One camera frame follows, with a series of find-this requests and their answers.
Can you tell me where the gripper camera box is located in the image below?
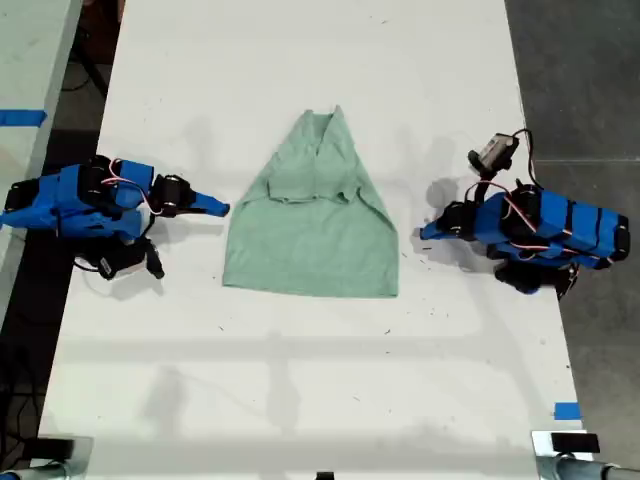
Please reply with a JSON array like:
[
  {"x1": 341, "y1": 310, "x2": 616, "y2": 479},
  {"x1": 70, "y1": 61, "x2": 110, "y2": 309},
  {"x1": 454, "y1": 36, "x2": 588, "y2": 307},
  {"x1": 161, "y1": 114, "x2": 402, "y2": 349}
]
[
  {"x1": 467, "y1": 132, "x2": 520, "y2": 172},
  {"x1": 96, "y1": 238, "x2": 166, "y2": 281}
]

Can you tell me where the grey metal pipe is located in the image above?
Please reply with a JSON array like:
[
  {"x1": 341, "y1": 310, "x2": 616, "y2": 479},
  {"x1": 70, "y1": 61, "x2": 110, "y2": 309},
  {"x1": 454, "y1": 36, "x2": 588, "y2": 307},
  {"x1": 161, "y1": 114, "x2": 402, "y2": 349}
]
[
  {"x1": 0, "y1": 459, "x2": 92, "y2": 480},
  {"x1": 537, "y1": 456, "x2": 640, "y2": 480}
]

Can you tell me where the pale green T-shirt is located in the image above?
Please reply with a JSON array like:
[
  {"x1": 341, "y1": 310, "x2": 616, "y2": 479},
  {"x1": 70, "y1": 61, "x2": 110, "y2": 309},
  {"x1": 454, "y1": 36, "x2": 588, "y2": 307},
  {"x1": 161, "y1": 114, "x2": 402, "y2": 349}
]
[{"x1": 221, "y1": 103, "x2": 401, "y2": 300}]

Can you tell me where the black floor cable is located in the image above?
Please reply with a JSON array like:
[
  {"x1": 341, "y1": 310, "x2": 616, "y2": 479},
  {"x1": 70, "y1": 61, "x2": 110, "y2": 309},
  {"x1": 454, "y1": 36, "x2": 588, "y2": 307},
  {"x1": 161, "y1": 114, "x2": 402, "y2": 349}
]
[{"x1": 60, "y1": 49, "x2": 109, "y2": 99}]

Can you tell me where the camera black cable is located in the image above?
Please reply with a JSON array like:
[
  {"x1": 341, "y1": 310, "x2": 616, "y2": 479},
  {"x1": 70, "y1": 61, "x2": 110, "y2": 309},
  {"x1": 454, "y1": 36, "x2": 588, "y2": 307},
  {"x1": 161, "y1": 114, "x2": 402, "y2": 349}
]
[
  {"x1": 513, "y1": 128, "x2": 545, "y2": 190},
  {"x1": 73, "y1": 253, "x2": 104, "y2": 274}
]

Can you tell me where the pale side table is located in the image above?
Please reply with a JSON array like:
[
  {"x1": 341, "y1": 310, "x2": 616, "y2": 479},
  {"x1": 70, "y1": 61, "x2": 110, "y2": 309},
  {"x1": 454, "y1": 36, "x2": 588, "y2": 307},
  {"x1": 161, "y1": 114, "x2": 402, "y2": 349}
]
[{"x1": 0, "y1": 0, "x2": 85, "y2": 331}]

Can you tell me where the long blue tape strip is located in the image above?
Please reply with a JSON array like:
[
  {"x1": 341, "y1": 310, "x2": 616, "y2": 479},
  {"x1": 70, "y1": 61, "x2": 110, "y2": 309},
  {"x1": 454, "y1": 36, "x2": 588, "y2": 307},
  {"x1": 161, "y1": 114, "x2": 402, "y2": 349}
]
[{"x1": 0, "y1": 108, "x2": 49, "y2": 127}]

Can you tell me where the small black box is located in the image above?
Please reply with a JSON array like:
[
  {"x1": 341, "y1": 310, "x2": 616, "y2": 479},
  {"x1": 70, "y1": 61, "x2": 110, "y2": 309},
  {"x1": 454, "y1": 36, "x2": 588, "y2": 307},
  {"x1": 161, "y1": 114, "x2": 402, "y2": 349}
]
[
  {"x1": 550, "y1": 433, "x2": 601, "y2": 454},
  {"x1": 35, "y1": 438, "x2": 76, "y2": 459}
]

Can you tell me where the camera black stalk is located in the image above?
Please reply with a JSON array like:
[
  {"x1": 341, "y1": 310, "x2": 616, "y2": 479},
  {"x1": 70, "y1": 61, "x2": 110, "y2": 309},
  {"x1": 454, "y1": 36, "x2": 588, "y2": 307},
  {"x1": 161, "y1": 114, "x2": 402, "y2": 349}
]
[{"x1": 467, "y1": 167, "x2": 502, "y2": 205}]

